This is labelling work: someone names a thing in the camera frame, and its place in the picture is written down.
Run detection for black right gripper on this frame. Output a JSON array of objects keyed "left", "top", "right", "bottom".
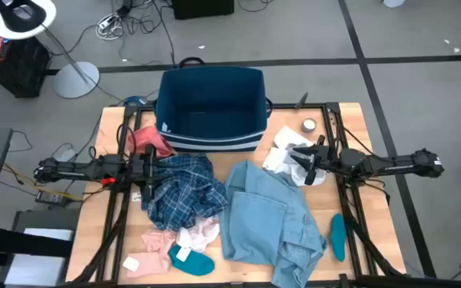
[{"left": 289, "top": 135, "right": 342, "bottom": 186}]

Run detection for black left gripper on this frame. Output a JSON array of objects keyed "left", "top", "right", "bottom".
[{"left": 132, "top": 143, "right": 175, "bottom": 201}]

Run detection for blue plaid shirt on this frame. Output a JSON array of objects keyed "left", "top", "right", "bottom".
[{"left": 140, "top": 153, "right": 230, "bottom": 232}]

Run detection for coral red garment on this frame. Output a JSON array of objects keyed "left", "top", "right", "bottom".
[{"left": 126, "top": 126, "right": 178, "bottom": 159}]

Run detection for plain pink sock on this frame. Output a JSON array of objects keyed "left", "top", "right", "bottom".
[{"left": 140, "top": 229, "right": 178, "bottom": 257}]

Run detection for light blue denim jeans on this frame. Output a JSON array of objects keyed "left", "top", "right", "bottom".
[{"left": 218, "top": 159, "right": 328, "bottom": 288}]

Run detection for pale pink white garment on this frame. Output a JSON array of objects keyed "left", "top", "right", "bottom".
[{"left": 175, "top": 217, "right": 221, "bottom": 254}]

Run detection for plain teal sock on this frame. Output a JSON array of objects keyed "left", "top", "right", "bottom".
[{"left": 329, "top": 213, "right": 348, "bottom": 263}]

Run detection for pink sock with white tag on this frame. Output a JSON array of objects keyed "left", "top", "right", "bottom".
[{"left": 122, "top": 250, "right": 171, "bottom": 279}]

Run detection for teal sock with white tag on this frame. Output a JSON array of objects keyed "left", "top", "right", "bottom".
[{"left": 168, "top": 244, "right": 216, "bottom": 277}]

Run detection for navy white striped fabric basket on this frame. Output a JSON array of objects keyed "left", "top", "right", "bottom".
[{"left": 153, "top": 56, "right": 275, "bottom": 154}]

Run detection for small grey adapter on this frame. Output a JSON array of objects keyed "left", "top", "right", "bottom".
[{"left": 56, "top": 147, "right": 78, "bottom": 163}]

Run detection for black power adapter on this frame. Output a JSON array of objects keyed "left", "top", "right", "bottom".
[{"left": 34, "top": 190, "right": 71, "bottom": 208}]

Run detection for floor stand with white disc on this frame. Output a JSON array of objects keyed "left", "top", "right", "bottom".
[{"left": 0, "top": 0, "right": 101, "bottom": 100}]

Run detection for grey cabinet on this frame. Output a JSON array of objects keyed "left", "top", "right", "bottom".
[{"left": 0, "top": 207, "right": 82, "bottom": 288}]

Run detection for white power strip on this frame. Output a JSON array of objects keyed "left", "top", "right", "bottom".
[{"left": 96, "top": 13, "right": 120, "bottom": 36}]

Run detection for black box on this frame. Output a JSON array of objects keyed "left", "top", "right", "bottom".
[{"left": 171, "top": 0, "right": 235, "bottom": 21}]

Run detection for black crate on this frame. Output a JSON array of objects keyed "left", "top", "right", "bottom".
[{"left": 0, "top": 34, "right": 52, "bottom": 99}]

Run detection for black curved holder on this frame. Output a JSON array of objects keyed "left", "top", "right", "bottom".
[{"left": 0, "top": 0, "right": 47, "bottom": 34}]

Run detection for black aluminium table frame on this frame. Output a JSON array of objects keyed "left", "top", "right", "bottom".
[{"left": 66, "top": 102, "right": 407, "bottom": 288}]

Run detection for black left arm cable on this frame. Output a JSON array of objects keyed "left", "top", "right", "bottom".
[{"left": 115, "top": 122, "right": 138, "bottom": 161}]

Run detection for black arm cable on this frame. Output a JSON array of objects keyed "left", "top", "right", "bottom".
[
  {"left": 115, "top": 122, "right": 138, "bottom": 161},
  {"left": 340, "top": 126, "right": 375, "bottom": 155}
]

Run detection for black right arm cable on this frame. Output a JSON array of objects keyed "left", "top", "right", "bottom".
[{"left": 340, "top": 126, "right": 375, "bottom": 155}]

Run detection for black angled bracket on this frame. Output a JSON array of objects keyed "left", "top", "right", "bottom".
[{"left": 294, "top": 91, "right": 310, "bottom": 110}]

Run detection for blue cable coil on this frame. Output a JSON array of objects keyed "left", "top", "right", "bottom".
[{"left": 124, "top": 94, "right": 148, "bottom": 107}]

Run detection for yellow cable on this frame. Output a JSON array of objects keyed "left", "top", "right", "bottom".
[{"left": 2, "top": 162, "right": 84, "bottom": 201}]

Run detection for black floor cable tangle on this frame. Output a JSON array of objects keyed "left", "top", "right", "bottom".
[{"left": 94, "top": 0, "right": 178, "bottom": 67}]

